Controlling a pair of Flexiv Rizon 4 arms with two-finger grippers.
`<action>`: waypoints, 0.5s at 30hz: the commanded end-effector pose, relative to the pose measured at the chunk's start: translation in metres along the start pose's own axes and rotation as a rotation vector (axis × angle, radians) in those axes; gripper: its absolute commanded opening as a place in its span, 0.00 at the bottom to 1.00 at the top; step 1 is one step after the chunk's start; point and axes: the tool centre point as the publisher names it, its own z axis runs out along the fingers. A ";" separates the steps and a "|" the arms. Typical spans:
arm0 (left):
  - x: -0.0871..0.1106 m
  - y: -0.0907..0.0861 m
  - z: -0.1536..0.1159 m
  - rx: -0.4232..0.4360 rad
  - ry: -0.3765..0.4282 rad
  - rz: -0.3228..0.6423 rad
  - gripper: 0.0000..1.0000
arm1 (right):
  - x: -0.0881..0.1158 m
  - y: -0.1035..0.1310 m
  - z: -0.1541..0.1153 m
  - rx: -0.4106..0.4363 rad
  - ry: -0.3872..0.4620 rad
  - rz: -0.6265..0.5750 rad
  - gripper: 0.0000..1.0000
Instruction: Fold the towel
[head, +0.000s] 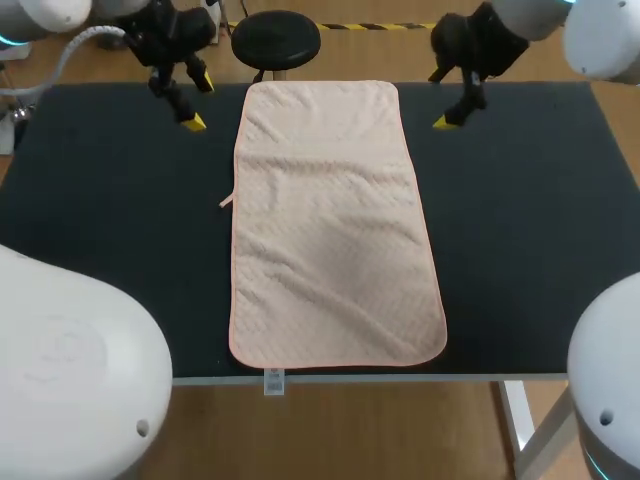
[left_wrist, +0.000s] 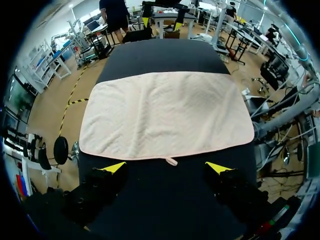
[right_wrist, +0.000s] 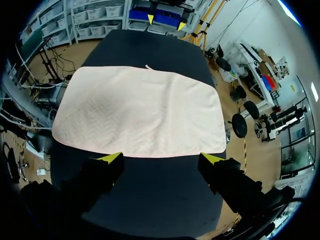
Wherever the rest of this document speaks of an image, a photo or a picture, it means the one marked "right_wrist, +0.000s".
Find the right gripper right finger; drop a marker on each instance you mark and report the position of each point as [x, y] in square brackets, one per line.
[232, 182]

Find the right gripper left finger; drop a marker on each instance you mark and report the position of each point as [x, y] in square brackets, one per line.
[100, 175]

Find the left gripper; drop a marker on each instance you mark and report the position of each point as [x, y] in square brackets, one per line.
[183, 5]

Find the pale pink towel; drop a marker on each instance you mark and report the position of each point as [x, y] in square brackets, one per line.
[140, 112]

